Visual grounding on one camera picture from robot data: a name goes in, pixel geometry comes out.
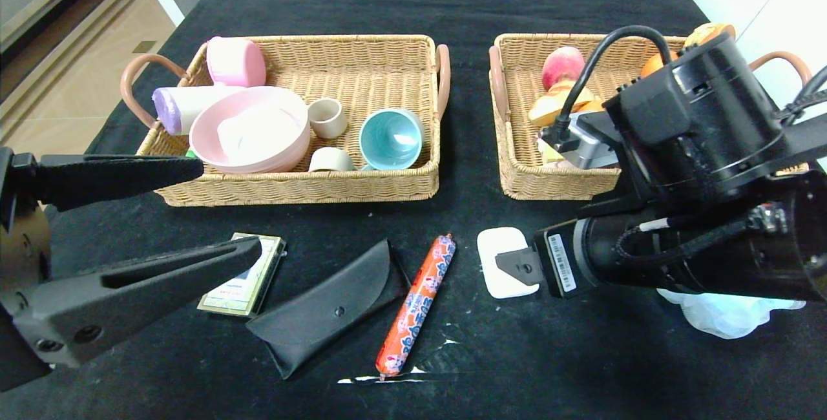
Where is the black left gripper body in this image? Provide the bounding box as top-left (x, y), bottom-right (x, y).
top-left (0, 146), bottom-right (53, 393)

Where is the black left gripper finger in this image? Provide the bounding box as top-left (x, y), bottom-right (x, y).
top-left (14, 236), bottom-right (247, 369)
top-left (10, 152), bottom-right (205, 212)

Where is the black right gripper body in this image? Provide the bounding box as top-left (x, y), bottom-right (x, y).
top-left (533, 217), bottom-right (656, 299)

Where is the white soap bar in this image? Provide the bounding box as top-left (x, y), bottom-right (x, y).
top-left (477, 227), bottom-right (540, 300)

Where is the light blue bath loofah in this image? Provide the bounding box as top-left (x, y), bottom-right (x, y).
top-left (658, 287), bottom-right (806, 341)

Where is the wicker basket holding food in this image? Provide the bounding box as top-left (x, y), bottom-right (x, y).
top-left (489, 32), bottom-right (813, 202)

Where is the wicker basket holding tableware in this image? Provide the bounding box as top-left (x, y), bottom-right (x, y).
top-left (120, 34), bottom-right (452, 207)

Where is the white bottle with purple cap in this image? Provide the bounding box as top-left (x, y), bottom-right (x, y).
top-left (152, 85), bottom-right (245, 136)

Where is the pink bowl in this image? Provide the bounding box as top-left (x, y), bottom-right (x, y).
top-left (189, 86), bottom-right (311, 174)

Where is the yellow cheese block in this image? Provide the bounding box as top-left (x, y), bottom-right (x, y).
top-left (536, 137), bottom-right (564, 163)

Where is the orange wrapped sausage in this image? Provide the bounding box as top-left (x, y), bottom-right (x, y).
top-left (376, 234), bottom-right (457, 379)

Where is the bread slice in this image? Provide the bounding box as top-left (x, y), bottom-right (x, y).
top-left (529, 79), bottom-right (596, 127)

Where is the gold bordered card box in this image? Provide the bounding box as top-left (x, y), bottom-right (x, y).
top-left (197, 233), bottom-right (287, 317)

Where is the pink plastic cup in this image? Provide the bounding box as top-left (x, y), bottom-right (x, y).
top-left (205, 36), bottom-right (267, 88)

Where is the teal mug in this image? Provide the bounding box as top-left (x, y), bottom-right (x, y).
top-left (359, 108), bottom-right (425, 171)

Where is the pink peach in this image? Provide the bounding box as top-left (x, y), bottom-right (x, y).
top-left (541, 46), bottom-right (586, 90)

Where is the black glasses case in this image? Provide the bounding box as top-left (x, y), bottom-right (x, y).
top-left (246, 239), bottom-right (412, 380)

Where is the beige small cup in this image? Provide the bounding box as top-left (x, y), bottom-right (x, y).
top-left (309, 147), bottom-right (355, 173)
top-left (307, 98), bottom-right (348, 140)

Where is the small orange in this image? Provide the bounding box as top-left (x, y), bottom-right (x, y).
top-left (640, 50), bottom-right (679, 79)

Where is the round bread roll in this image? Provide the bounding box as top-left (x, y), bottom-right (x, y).
top-left (685, 22), bottom-right (737, 47)

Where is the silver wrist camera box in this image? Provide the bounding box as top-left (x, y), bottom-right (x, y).
top-left (540, 111), bottom-right (625, 171)

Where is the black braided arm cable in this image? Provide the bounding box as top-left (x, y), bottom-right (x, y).
top-left (614, 216), bottom-right (758, 260)

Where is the black smooth camera cable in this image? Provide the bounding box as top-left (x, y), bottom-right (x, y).
top-left (556, 25), bottom-right (674, 144)

